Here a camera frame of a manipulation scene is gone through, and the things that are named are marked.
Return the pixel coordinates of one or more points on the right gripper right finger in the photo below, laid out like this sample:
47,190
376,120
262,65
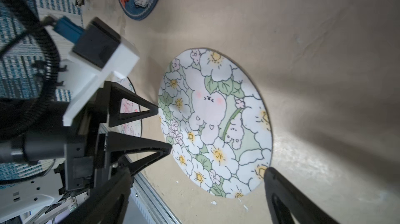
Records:
287,203

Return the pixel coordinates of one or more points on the pink blossom coaster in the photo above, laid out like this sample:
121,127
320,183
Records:
132,128

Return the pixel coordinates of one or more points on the white daisy coaster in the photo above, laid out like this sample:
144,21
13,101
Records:
217,123

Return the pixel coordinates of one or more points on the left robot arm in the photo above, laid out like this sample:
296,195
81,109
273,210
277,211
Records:
100,164

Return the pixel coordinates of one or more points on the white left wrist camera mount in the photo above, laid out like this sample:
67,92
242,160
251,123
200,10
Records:
97,52

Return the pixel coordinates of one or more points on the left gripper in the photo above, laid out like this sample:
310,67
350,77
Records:
48,138

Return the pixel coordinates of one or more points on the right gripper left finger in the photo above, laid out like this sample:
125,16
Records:
107,205

